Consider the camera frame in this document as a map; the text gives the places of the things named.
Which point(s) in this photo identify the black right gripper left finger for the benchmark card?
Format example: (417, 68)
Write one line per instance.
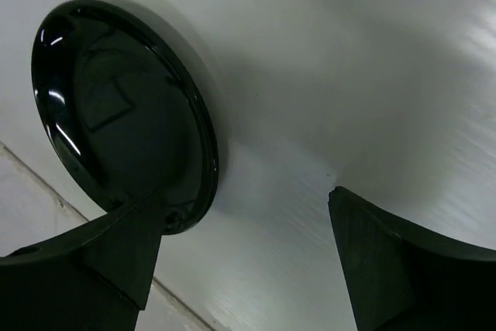
(94, 277)

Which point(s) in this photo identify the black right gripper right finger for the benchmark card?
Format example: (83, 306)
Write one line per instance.
(402, 276)

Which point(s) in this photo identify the black plate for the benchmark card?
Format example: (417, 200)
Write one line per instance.
(122, 112)

